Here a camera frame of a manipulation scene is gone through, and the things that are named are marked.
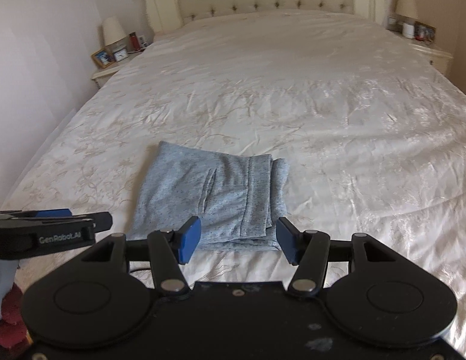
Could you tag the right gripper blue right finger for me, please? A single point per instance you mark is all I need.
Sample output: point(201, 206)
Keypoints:
point(291, 241)

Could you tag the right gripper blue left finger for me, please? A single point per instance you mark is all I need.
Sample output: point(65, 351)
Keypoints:
point(186, 239)

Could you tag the grey knit pants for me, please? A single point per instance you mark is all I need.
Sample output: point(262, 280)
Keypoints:
point(238, 199)

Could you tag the white floral bedspread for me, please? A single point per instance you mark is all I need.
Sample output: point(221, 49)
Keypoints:
point(374, 136)

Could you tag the left bedside table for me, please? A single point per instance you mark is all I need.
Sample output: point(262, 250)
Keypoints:
point(101, 76)

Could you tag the bedside table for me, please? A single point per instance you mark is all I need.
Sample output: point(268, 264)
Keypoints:
point(101, 76)
point(413, 50)

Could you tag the small white alarm clock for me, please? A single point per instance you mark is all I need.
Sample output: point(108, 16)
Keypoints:
point(120, 54)

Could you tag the red bottle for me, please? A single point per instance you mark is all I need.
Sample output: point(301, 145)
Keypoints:
point(134, 41)

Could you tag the left cream table lamp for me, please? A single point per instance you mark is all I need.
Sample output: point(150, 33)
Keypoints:
point(113, 33)

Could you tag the cream table lamp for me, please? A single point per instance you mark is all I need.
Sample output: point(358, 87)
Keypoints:
point(407, 9)
point(113, 33)

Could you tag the right bedside table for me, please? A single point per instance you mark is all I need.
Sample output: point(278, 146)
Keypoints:
point(413, 50)

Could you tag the right framed photo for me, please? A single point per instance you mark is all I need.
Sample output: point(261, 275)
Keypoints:
point(425, 32)

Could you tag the right cream table lamp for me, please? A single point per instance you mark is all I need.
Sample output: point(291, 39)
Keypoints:
point(407, 9)

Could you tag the wooden picture frame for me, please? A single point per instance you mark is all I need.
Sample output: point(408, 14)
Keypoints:
point(102, 58)

